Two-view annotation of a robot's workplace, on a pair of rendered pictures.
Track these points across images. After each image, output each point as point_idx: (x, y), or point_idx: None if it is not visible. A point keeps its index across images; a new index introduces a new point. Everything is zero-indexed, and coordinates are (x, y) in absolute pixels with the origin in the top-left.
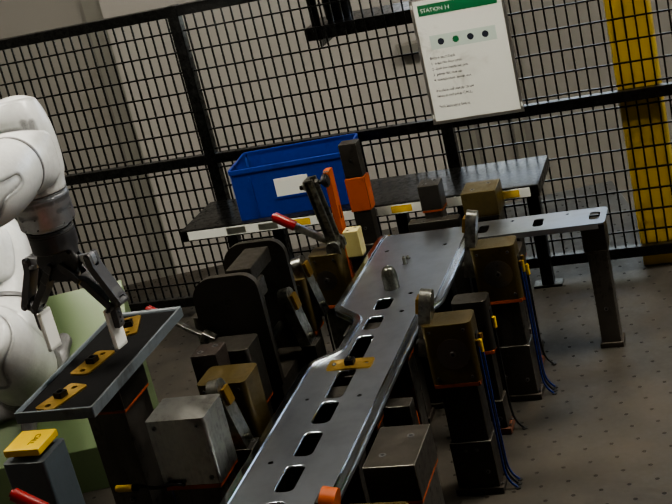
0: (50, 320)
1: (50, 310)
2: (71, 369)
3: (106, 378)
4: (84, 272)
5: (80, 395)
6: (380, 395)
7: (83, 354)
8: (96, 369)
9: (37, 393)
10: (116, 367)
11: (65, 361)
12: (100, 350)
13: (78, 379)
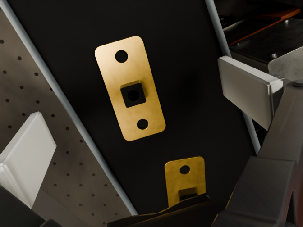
0: (26, 157)
1: (11, 160)
2: (105, 123)
3: (217, 125)
4: (296, 207)
5: (214, 178)
6: None
7: (65, 67)
8: (164, 107)
9: (131, 205)
10: (203, 88)
11: (70, 115)
12: (100, 46)
13: (160, 145)
